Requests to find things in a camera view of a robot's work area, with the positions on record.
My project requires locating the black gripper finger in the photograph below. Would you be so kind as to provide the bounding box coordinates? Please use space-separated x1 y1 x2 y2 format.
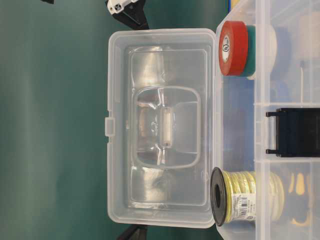
117 225 148 240

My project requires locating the red electrical tape roll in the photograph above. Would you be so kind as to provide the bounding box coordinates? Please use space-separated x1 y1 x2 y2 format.
218 20 249 76

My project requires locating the clear plastic tool box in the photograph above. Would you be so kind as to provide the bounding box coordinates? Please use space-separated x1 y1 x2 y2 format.
105 0 320 240

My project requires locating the black tool box latch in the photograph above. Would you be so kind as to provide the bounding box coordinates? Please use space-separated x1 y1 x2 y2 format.
265 107 320 158

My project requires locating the black gripper finger with white mount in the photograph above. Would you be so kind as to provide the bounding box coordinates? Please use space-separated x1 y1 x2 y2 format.
105 0 150 30

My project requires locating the white tape roll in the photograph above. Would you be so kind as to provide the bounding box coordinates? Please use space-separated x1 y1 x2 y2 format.
247 25 278 80

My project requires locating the green electrical tape roll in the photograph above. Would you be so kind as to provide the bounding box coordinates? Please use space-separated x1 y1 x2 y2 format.
243 25 256 77

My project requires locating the yellow wire spool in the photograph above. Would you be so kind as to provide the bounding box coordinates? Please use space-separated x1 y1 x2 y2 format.
210 167 257 227

